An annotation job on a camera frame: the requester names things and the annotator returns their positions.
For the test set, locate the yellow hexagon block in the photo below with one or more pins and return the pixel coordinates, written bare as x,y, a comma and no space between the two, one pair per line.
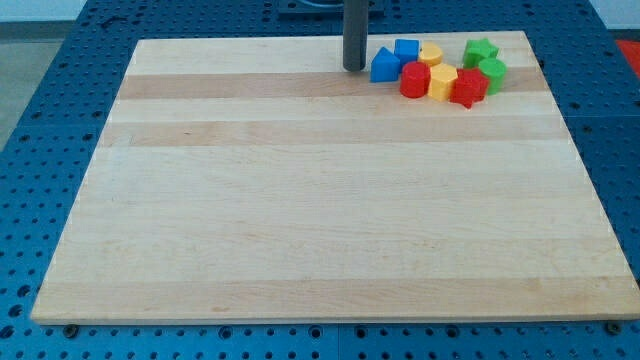
443,77

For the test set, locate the yellow heart block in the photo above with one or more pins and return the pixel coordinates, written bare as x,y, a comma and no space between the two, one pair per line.
430,54

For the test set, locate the light wooden board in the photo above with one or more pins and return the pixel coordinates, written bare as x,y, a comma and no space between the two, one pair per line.
253,180

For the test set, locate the blue triangle block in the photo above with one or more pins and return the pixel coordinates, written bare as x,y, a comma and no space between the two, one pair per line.
385,66

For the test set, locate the red cylinder block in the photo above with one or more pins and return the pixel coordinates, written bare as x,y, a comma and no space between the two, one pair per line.
415,79

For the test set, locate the blue cube block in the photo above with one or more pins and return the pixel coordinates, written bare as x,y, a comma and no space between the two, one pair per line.
406,50

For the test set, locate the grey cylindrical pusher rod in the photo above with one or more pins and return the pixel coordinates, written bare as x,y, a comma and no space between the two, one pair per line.
355,31

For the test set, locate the red star block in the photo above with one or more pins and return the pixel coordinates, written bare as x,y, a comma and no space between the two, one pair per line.
470,87

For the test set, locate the green star block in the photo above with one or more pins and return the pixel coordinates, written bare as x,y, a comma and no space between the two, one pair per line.
477,50

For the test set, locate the green cylinder block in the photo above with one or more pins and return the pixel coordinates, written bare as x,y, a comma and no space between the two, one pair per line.
495,70

